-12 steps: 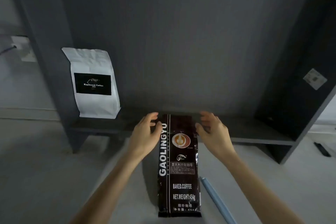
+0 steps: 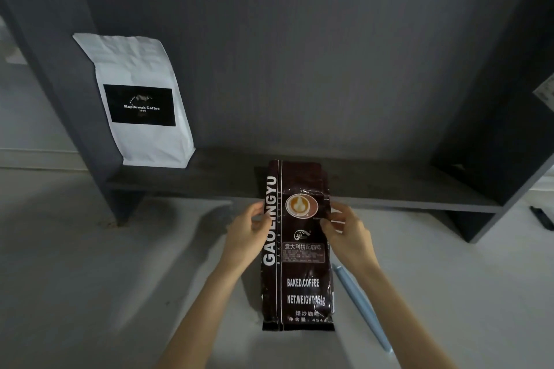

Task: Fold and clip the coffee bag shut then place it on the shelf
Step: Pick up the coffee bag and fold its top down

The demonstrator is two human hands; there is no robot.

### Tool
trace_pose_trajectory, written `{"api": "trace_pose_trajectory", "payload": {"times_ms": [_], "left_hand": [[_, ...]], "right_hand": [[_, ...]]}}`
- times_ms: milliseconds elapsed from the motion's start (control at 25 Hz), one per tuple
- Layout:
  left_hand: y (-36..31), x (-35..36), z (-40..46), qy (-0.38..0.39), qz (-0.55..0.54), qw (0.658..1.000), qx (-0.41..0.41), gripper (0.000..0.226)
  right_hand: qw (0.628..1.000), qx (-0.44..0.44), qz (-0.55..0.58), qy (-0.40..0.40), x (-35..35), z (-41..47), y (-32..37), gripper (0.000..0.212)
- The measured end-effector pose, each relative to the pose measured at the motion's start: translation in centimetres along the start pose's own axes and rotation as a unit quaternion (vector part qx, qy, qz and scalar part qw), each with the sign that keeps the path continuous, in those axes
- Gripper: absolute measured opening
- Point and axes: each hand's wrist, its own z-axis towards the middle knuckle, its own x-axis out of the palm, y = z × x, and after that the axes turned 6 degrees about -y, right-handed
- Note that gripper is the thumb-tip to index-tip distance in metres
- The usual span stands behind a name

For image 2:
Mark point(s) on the white coffee bag black label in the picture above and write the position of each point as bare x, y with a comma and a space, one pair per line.
143, 144

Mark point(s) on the light blue sealing clip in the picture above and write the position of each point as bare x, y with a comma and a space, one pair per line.
361, 304

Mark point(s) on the person's right thumb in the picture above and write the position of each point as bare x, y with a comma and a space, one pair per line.
327, 229

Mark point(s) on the person's left hand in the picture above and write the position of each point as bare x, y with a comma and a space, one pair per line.
243, 241

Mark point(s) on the person's right forearm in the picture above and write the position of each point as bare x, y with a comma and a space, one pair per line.
402, 321

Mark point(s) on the person's left thumb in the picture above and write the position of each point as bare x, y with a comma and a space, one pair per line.
264, 222

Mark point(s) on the person's left forearm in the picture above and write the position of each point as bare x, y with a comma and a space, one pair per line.
203, 321

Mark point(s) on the dark grey shelf unit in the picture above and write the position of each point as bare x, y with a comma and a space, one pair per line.
303, 57

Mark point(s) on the white paper label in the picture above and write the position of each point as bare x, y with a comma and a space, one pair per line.
546, 92

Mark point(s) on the black object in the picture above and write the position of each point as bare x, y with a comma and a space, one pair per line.
544, 216

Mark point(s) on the dark brown coffee bag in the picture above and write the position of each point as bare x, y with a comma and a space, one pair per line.
303, 295

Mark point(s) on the person's right hand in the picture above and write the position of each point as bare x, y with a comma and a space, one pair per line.
352, 243

